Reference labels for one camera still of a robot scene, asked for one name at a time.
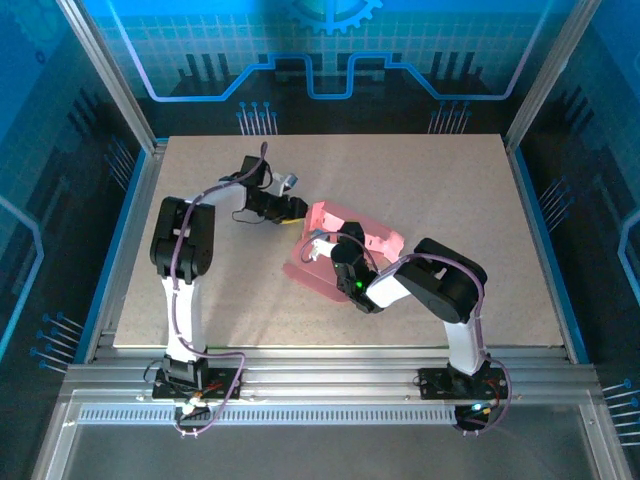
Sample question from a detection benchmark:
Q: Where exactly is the pink cloth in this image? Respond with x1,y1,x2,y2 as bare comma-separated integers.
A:
282,199,405,304

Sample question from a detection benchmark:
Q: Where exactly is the blue edge strip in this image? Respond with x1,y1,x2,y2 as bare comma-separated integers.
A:
73,144,154,364
513,144,592,365

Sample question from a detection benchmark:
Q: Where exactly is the white left base connector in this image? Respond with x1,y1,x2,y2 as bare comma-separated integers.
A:
174,394,215,426

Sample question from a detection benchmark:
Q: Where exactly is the aluminium cross rail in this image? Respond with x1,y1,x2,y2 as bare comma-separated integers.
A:
59,344,606,406

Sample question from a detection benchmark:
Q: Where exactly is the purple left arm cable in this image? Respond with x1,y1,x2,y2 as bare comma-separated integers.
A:
169,141,271,440

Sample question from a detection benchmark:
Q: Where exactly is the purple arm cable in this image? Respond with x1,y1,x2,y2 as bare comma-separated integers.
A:
299,232,512,436
169,141,271,440

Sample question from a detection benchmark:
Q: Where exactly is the aluminium side rail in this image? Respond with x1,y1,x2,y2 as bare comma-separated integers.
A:
82,142,169,364
503,142,579,364

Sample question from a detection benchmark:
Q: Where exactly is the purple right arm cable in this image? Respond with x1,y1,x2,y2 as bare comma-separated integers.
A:
299,232,512,436

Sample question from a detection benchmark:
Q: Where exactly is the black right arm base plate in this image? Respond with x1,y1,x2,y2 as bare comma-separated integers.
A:
418,367,510,401

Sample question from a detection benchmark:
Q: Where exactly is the slotted grey cable duct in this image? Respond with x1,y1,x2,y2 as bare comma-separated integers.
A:
77,405,461,426

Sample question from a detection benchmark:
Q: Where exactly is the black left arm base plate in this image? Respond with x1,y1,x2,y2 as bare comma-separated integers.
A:
152,367,241,401

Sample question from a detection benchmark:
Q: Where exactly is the aluminium frame post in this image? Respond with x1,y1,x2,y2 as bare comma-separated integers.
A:
503,0,604,151
55,0,169,154

